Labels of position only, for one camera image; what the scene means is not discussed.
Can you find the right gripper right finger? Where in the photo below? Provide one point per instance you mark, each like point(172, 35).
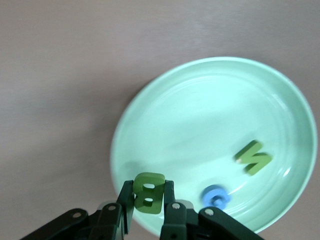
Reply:
point(180, 222)

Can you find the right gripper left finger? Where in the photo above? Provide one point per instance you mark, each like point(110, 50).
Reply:
point(107, 220)

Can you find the green letter B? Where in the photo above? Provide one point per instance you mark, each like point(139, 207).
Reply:
point(148, 195)

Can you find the blue letter G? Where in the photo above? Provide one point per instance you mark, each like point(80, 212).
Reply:
point(215, 197)

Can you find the green letter N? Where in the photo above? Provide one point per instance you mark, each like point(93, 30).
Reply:
point(253, 157)

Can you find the pale green plate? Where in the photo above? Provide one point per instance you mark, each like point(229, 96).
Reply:
point(200, 112)

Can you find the brown table mat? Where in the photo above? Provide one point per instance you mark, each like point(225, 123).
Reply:
point(50, 75)

